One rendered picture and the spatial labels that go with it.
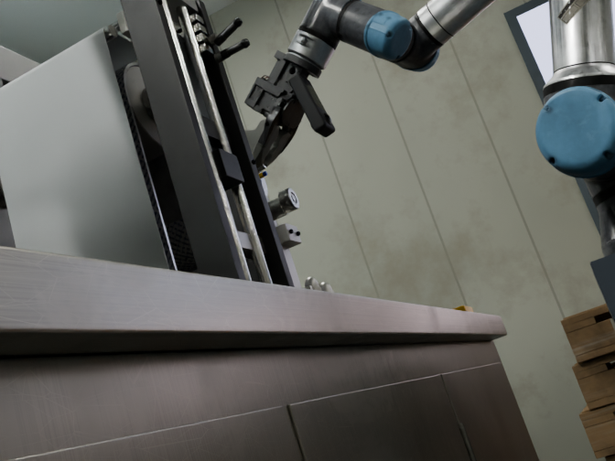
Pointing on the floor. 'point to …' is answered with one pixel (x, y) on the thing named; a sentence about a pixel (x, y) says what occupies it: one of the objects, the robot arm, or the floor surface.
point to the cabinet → (265, 405)
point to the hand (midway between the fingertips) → (260, 166)
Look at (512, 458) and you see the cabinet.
